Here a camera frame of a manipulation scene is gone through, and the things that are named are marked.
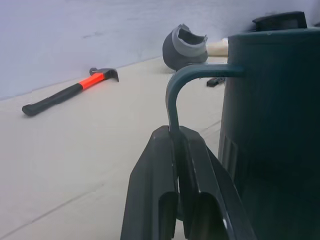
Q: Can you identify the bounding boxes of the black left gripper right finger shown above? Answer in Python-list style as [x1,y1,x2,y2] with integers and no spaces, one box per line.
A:
[177,125,258,240]

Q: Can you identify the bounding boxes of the orange and black claw hammer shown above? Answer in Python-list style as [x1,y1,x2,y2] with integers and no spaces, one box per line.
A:
[21,67,120,118]

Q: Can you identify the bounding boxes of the beige rounded object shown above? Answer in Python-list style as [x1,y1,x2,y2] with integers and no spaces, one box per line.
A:
[206,37,230,57]

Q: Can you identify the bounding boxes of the grey rounded broken shell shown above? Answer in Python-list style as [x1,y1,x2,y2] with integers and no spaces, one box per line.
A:
[162,23,209,73]

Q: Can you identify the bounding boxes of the dark green mug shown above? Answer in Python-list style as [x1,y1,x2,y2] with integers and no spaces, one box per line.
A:
[165,27,320,240]

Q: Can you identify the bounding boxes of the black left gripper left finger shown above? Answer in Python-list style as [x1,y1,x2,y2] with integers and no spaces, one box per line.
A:
[119,125,180,240]

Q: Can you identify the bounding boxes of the black block-shaped object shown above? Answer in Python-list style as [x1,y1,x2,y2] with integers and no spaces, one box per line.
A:
[251,10,308,33]

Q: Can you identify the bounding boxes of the small black flat object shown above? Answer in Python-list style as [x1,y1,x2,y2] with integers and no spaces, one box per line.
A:
[206,77,227,88]

